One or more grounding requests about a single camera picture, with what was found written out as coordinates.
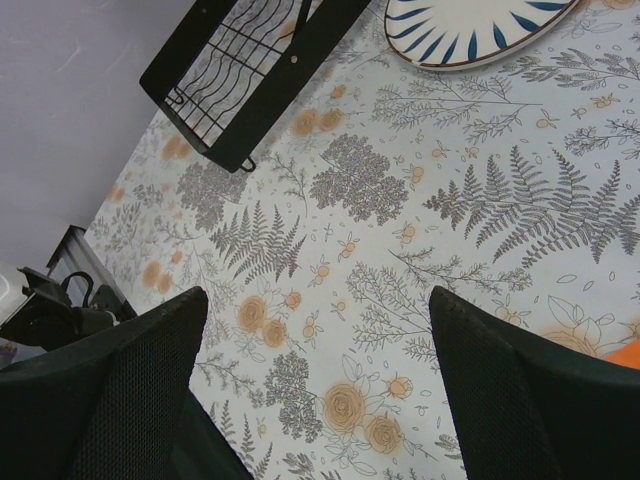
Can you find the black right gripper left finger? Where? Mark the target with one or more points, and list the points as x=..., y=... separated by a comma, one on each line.
x=105, y=407

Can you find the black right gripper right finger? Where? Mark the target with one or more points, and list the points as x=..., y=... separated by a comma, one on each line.
x=524, y=407

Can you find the white blue striped plate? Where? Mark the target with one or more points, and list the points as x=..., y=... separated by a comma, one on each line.
x=454, y=35

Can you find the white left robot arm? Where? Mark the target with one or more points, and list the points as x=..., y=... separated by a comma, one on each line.
x=40, y=314

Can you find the orange white cloth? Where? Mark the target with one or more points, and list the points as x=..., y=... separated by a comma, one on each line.
x=628, y=356

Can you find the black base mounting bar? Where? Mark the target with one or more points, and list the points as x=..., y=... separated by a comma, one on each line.
x=90, y=260

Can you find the floral table mat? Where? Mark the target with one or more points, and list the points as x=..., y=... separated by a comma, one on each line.
x=515, y=185

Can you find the black wire dish rack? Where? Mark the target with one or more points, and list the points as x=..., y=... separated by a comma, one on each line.
x=230, y=69

